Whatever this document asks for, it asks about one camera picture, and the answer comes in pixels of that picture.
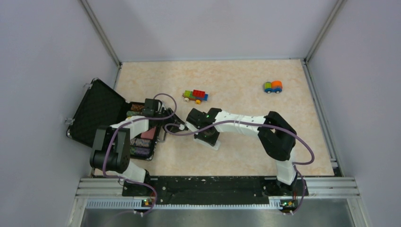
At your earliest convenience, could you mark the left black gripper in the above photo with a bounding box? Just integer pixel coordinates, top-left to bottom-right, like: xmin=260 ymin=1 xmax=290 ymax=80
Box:
xmin=154 ymin=107 xmax=184 ymax=134

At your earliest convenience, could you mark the white remote control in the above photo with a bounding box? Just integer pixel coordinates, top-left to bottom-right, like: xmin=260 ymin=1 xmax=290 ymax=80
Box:
xmin=193 ymin=138 xmax=221 ymax=150

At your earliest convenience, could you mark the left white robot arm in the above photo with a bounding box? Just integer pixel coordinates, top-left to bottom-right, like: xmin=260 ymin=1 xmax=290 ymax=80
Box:
xmin=89 ymin=99 xmax=188 ymax=195

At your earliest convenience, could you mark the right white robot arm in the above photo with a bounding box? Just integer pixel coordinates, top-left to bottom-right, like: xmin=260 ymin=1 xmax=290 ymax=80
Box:
xmin=185 ymin=108 xmax=297 ymax=195

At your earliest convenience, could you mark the pink card deck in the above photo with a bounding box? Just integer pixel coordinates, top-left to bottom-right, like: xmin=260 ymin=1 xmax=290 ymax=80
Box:
xmin=140 ymin=127 xmax=157 ymax=140

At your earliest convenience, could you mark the lego brick truck toy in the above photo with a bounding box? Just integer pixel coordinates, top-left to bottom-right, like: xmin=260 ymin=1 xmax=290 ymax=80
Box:
xmin=182 ymin=89 xmax=209 ymax=105

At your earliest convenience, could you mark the black poker chip case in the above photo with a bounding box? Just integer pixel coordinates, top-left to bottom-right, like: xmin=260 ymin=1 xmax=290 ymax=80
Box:
xmin=66 ymin=78 xmax=161 ymax=160

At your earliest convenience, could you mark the orange blue toy car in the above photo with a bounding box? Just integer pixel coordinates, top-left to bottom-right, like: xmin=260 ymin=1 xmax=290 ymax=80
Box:
xmin=263 ymin=80 xmax=283 ymax=94

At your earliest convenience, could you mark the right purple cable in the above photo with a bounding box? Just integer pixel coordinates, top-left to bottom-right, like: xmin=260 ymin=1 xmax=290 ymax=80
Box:
xmin=164 ymin=120 xmax=315 ymax=214

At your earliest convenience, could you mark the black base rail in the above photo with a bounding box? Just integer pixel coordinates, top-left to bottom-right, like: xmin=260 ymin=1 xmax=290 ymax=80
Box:
xmin=122 ymin=176 xmax=308 ymax=205

